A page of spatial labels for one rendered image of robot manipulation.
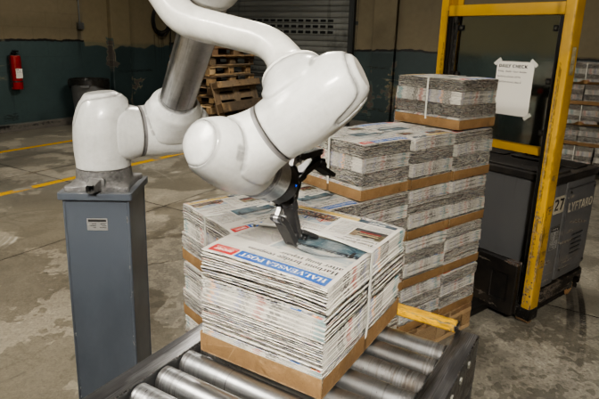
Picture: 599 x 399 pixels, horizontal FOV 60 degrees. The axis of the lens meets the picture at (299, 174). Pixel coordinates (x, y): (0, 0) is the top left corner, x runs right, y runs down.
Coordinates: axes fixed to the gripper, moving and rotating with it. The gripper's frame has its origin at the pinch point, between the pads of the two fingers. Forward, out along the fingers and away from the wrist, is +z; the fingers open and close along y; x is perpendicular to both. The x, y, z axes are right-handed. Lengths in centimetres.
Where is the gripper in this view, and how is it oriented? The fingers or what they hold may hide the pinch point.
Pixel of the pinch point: (318, 203)
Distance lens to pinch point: 110.6
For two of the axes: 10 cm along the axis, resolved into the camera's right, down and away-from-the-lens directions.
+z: 4.5, 2.7, 8.5
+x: 8.5, 1.6, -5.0
